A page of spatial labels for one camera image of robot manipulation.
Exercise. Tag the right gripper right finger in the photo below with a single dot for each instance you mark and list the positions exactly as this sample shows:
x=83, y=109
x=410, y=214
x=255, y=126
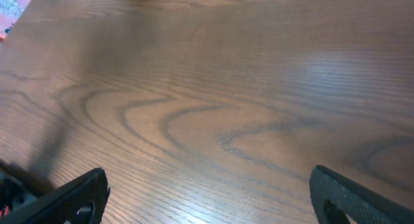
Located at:
x=337, y=199

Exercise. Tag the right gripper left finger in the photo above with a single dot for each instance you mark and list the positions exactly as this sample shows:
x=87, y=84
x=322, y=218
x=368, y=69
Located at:
x=82, y=200

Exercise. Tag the red patterned floor mat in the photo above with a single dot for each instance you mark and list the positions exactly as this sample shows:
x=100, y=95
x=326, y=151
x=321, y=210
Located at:
x=11, y=10

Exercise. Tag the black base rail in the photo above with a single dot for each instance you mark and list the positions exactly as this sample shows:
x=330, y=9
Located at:
x=20, y=187

